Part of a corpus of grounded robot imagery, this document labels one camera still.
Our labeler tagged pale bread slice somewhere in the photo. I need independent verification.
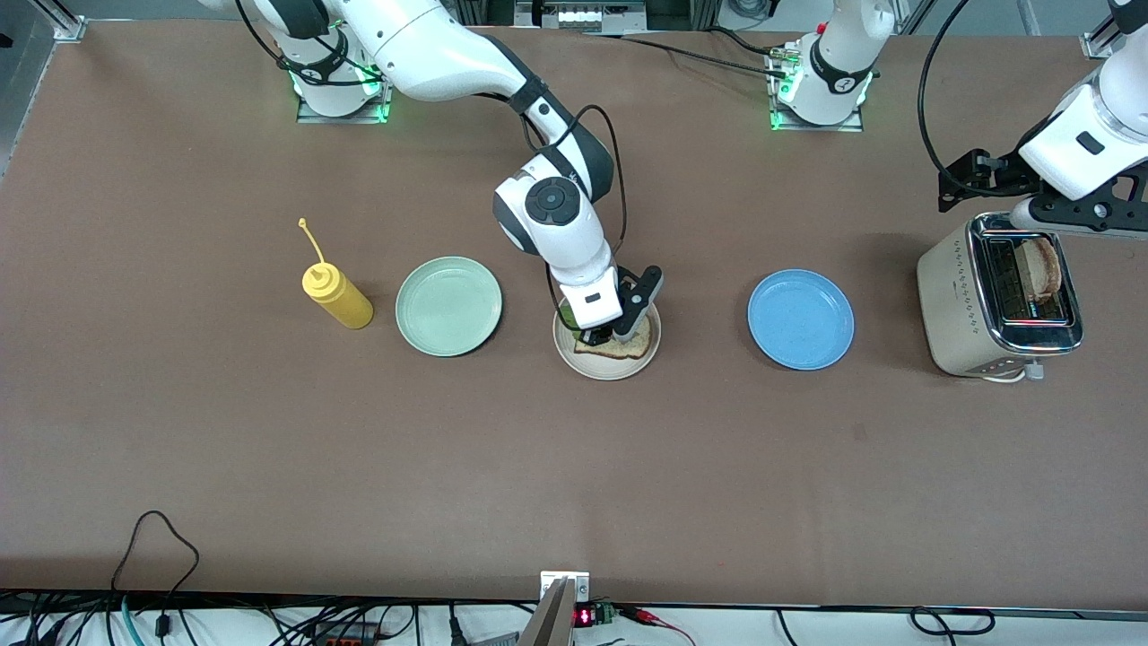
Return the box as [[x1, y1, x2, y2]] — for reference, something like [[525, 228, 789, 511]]
[[574, 314, 653, 361]]

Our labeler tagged yellow mustard squeeze bottle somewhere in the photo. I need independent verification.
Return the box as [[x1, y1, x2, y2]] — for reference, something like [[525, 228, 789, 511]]
[[299, 218, 375, 330]]

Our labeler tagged beige plate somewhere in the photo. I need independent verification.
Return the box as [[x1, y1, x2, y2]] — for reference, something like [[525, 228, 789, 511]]
[[552, 276, 663, 381]]

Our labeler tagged light green plate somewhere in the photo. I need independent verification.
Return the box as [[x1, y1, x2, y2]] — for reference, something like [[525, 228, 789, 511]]
[[395, 256, 504, 358]]

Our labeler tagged blue plate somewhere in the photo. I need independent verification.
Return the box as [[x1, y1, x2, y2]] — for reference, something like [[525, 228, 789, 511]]
[[746, 268, 857, 371]]

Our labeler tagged brown crusted bread slice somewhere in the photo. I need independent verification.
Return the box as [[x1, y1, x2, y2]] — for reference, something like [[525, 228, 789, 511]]
[[1013, 235, 1064, 301]]

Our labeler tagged cream and chrome toaster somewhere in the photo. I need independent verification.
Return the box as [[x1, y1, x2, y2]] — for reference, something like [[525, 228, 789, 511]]
[[916, 212, 1084, 379]]

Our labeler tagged red and black clip lead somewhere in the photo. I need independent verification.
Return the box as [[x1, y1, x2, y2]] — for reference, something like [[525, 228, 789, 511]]
[[619, 605, 696, 646]]

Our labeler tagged grey aluminium bar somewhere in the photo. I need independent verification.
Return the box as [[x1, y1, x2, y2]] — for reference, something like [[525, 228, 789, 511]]
[[516, 577, 576, 646]]

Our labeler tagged white power strip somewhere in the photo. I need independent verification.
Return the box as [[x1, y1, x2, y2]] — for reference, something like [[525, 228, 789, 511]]
[[516, 0, 648, 33]]

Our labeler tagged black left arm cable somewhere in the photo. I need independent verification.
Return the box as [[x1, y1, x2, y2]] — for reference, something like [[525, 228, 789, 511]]
[[917, 0, 1028, 196]]

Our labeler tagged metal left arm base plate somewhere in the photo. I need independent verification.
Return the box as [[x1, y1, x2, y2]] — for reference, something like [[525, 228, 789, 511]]
[[767, 43, 867, 134]]

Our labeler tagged white toaster power cord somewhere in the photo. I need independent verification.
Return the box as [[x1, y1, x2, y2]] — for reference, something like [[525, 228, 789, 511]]
[[982, 357, 1047, 386]]

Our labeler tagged silver mounting bracket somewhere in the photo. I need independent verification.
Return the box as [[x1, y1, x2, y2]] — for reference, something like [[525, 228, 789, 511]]
[[539, 571, 591, 604]]

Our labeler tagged black cable to arm base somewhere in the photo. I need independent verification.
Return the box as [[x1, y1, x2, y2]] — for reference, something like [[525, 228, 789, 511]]
[[578, 27, 790, 82]]

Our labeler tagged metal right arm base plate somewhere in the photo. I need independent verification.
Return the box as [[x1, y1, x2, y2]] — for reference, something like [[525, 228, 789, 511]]
[[296, 90, 391, 125]]

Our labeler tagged black flat looped cable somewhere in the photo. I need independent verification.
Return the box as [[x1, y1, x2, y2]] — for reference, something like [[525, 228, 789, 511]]
[[909, 607, 997, 637]]

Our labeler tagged black looped cable with plug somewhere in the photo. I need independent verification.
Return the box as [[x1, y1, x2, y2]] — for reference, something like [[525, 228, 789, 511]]
[[109, 511, 200, 640]]

